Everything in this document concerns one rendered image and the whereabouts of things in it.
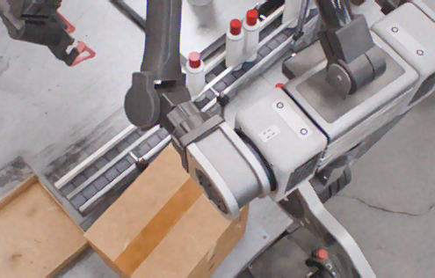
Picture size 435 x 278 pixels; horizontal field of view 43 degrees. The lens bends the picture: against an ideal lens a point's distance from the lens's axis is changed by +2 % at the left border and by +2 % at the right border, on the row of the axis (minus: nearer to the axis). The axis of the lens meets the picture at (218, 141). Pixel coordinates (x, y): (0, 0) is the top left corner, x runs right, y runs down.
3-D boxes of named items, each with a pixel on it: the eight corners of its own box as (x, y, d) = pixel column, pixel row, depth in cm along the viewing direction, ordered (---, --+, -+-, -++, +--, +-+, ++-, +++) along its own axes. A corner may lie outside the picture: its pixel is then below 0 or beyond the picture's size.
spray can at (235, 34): (234, 54, 171) (235, 11, 152) (245, 65, 169) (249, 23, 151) (221, 64, 169) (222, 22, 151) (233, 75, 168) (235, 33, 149)
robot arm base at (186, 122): (187, 174, 98) (183, 146, 87) (163, 142, 101) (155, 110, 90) (225, 149, 100) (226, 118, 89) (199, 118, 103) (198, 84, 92)
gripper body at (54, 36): (54, 12, 131) (29, 5, 125) (77, 40, 128) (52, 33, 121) (41, 33, 134) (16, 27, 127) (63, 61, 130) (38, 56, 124)
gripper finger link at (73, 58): (90, 32, 136) (61, 24, 128) (106, 50, 134) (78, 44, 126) (77, 52, 139) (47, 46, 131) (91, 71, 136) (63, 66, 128)
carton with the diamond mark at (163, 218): (179, 181, 155) (172, 140, 131) (245, 232, 148) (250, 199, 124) (105, 264, 145) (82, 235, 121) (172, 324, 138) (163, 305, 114)
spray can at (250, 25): (248, 46, 172) (251, 3, 154) (259, 56, 171) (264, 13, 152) (236, 55, 171) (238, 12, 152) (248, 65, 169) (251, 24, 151)
